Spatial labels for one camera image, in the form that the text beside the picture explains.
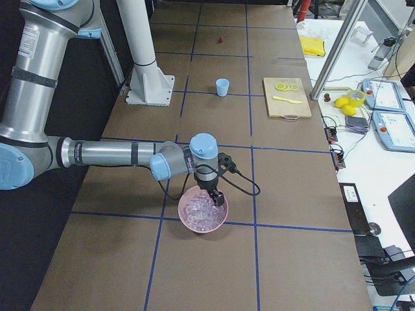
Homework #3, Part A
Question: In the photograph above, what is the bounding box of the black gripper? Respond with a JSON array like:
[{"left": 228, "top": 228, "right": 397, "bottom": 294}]
[{"left": 196, "top": 174, "right": 225, "bottom": 207}]

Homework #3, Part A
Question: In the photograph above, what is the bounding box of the pink bowl of ice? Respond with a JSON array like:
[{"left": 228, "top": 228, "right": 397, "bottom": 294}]
[{"left": 178, "top": 185, "right": 228, "bottom": 234}]

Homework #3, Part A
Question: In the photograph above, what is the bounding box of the light blue plastic cup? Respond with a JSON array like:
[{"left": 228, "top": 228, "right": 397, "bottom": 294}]
[{"left": 215, "top": 78, "right": 230, "bottom": 97}]

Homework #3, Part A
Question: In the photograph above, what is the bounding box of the yellow plastic knife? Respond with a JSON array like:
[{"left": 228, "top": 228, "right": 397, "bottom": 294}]
[{"left": 272, "top": 96, "right": 303, "bottom": 104}]

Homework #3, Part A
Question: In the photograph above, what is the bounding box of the wooden cutting board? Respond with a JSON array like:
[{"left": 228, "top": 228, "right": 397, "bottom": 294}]
[{"left": 263, "top": 77, "right": 312, "bottom": 120}]

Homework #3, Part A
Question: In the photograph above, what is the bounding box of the black red connector box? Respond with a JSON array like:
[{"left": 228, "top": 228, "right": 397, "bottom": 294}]
[
  {"left": 329, "top": 144, "right": 346, "bottom": 172},
  {"left": 325, "top": 126, "right": 338, "bottom": 144}
]

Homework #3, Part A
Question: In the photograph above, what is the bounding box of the lemon slices row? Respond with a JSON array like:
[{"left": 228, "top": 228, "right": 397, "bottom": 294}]
[{"left": 275, "top": 83, "right": 299, "bottom": 91}]

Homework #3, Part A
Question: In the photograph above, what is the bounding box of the yellow lemon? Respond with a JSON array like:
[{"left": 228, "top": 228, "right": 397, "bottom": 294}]
[
  {"left": 341, "top": 105, "right": 357, "bottom": 117},
  {"left": 334, "top": 97, "right": 349, "bottom": 109}
]

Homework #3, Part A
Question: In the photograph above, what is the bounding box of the yellow tape roll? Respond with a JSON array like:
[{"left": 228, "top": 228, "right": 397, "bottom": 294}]
[{"left": 346, "top": 90, "right": 366, "bottom": 108}]

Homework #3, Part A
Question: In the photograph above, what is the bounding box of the yellow cloth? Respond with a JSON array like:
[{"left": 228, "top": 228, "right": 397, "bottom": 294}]
[{"left": 300, "top": 36, "right": 326, "bottom": 57}]

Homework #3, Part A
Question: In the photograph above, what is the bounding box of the lower blue teach pendant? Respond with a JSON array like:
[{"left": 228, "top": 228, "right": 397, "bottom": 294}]
[{"left": 372, "top": 111, "right": 414, "bottom": 153}]

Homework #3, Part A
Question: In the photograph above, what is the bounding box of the blue teach pendant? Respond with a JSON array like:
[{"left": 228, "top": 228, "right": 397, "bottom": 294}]
[
  {"left": 360, "top": 78, "right": 406, "bottom": 112},
  {"left": 372, "top": 111, "right": 414, "bottom": 153}
]

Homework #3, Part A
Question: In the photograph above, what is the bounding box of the crumpled clear plastic bag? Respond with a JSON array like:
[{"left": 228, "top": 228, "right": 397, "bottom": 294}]
[{"left": 296, "top": 19, "right": 330, "bottom": 40}]

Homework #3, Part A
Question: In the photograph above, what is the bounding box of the upper blue teach pendant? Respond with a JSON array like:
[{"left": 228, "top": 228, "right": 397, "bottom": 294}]
[{"left": 360, "top": 78, "right": 406, "bottom": 112}]

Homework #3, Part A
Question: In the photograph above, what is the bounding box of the clear water bottle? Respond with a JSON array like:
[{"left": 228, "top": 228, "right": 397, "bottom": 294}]
[{"left": 367, "top": 36, "right": 397, "bottom": 70}]

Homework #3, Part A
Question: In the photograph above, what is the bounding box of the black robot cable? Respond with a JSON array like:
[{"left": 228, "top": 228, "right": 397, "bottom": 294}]
[{"left": 155, "top": 161, "right": 261, "bottom": 201}]

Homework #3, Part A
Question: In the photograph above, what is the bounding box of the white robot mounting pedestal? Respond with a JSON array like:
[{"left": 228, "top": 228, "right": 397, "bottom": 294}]
[{"left": 117, "top": 0, "right": 175, "bottom": 106}]

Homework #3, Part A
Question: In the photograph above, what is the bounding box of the aluminium frame post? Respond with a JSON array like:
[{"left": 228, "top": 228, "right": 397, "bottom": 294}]
[{"left": 310, "top": 0, "right": 368, "bottom": 100}]

